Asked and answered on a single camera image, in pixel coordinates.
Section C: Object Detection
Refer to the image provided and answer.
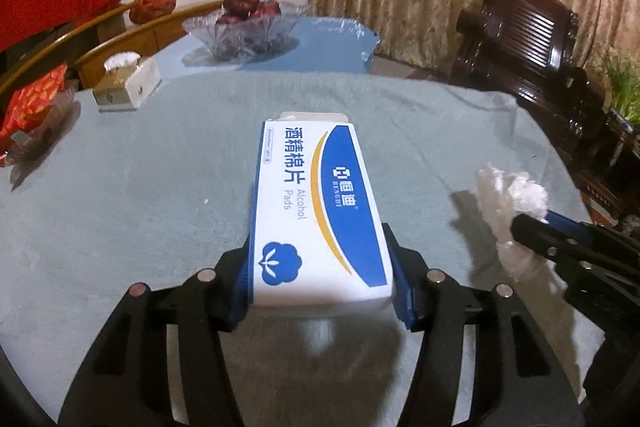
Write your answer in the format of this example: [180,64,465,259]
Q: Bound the dark wooden slatted armchair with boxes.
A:
[449,0,610,160]

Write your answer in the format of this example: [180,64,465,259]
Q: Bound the white twisted tissue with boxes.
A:
[474,162,552,281]

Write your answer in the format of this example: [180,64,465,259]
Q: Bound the green potted plant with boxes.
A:
[597,48,640,128]

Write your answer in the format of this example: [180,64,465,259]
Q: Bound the large dark red apple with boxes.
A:
[222,0,261,20]

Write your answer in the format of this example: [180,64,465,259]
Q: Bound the grey-blue table cloth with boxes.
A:
[0,69,608,427]

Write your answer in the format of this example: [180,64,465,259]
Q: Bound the small dark red apple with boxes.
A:
[250,0,282,20]

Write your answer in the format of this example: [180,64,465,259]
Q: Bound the red patterned packet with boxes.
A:
[0,63,69,154]

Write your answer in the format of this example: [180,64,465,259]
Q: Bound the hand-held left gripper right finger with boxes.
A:
[382,222,586,427]

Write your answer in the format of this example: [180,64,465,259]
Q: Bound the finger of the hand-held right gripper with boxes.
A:
[510,213,607,267]
[545,211,640,254]

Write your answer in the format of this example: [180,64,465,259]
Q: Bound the white and blue cardboard box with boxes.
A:
[247,111,394,320]

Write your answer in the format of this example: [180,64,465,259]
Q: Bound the beige tissue box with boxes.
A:
[92,52,162,114]

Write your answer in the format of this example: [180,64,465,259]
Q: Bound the dark wooden side table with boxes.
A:
[595,109,640,228]

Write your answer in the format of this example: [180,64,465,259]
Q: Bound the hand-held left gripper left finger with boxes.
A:
[59,247,257,427]

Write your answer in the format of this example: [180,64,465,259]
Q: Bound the wooden chair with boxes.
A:
[76,0,227,90]
[0,1,132,94]

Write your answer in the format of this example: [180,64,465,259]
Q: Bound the orange net bag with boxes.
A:
[128,0,178,26]

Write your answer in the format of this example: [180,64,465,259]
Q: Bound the clear glass fruit bowl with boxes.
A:
[181,3,312,62]

